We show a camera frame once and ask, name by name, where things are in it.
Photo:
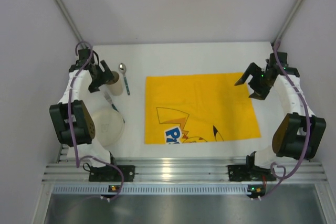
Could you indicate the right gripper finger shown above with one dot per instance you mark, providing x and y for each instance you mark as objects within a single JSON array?
[
  {"x": 257, "y": 96},
  {"x": 252, "y": 70}
]

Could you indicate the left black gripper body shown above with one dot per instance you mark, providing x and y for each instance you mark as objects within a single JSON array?
[{"x": 98, "y": 77}]

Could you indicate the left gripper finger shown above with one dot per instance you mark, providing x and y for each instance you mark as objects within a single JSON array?
[
  {"x": 94, "y": 87},
  {"x": 107, "y": 74}
]

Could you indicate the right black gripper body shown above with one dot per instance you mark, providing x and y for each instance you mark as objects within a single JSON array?
[{"x": 259, "y": 82}]

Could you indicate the cream paper cup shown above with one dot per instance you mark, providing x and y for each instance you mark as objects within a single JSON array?
[{"x": 115, "y": 85}]

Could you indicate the cream upturned bowl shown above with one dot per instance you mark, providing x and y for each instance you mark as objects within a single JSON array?
[{"x": 109, "y": 125}]

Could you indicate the yellow printed cloth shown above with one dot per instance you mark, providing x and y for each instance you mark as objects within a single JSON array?
[{"x": 198, "y": 108}]

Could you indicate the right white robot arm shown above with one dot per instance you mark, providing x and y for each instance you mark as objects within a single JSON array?
[{"x": 300, "y": 132}]

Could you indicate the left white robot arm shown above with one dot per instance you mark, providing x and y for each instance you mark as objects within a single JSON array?
[{"x": 70, "y": 117}]

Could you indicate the metal fork green handle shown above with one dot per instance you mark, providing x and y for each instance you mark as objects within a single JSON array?
[{"x": 109, "y": 100}]

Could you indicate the metal spoon green handle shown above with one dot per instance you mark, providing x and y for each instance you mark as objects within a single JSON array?
[{"x": 123, "y": 70}]

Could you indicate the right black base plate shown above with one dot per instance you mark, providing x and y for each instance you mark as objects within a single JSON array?
[{"x": 243, "y": 173}]

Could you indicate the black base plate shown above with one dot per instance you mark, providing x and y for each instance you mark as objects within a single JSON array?
[
  {"x": 109, "y": 174},
  {"x": 243, "y": 173}
]

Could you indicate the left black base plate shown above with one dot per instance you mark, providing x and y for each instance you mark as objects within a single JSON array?
[{"x": 109, "y": 174}]

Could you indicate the aluminium mounting rail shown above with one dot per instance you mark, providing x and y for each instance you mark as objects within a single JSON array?
[{"x": 177, "y": 170}]

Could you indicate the right aluminium corner post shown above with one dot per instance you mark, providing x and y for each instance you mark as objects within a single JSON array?
[{"x": 288, "y": 21}]

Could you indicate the aluminium corner post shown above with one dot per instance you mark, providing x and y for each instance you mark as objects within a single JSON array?
[
  {"x": 288, "y": 21},
  {"x": 69, "y": 20}
]

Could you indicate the slotted cable duct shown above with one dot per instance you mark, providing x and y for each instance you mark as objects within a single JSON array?
[{"x": 159, "y": 189}]

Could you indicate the left aluminium corner post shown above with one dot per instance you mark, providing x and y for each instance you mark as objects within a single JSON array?
[{"x": 69, "y": 20}]

